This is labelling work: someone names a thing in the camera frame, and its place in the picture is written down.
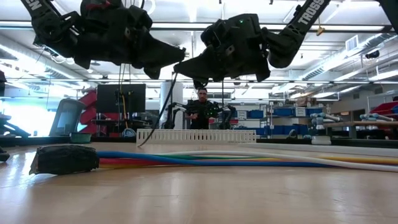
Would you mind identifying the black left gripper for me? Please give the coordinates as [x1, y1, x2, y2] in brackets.
[102, 6, 187, 79]

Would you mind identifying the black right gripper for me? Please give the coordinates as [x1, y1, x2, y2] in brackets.
[174, 14, 271, 82]

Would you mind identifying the white slotted cable duct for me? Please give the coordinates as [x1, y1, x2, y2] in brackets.
[136, 128, 257, 144]

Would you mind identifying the green cable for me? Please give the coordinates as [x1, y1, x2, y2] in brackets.
[154, 154, 262, 161]

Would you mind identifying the blue cable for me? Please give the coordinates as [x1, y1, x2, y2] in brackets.
[96, 150, 338, 169]

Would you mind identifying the bundle of coloured wires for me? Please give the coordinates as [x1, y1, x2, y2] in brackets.
[98, 157, 181, 166]

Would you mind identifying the white duct cover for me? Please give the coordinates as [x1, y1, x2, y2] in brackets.
[238, 142, 398, 158]

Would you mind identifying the white cable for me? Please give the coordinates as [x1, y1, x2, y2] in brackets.
[160, 149, 398, 174]

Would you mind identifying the person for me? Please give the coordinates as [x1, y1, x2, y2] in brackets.
[185, 87, 218, 130]

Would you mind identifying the black monitor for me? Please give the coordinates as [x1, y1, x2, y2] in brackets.
[96, 83, 146, 114]

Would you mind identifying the red rack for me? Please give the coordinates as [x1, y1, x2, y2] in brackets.
[77, 90, 105, 138]

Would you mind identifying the grey office chair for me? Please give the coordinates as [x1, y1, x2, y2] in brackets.
[49, 98, 86, 137]

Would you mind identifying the pale grey roll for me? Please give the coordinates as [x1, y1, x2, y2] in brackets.
[310, 112, 341, 125]
[359, 113, 394, 123]

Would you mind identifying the wooden workbench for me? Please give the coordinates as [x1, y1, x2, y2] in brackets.
[323, 120, 398, 129]

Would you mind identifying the red storage bin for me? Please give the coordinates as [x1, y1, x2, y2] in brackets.
[369, 101, 398, 116]

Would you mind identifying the yellow hanging cable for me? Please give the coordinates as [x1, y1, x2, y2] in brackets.
[123, 95, 129, 129]

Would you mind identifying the red cable tag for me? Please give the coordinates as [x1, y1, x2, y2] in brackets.
[85, 0, 111, 11]

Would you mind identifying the black aluminium table frame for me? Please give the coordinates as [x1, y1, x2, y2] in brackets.
[0, 135, 398, 149]

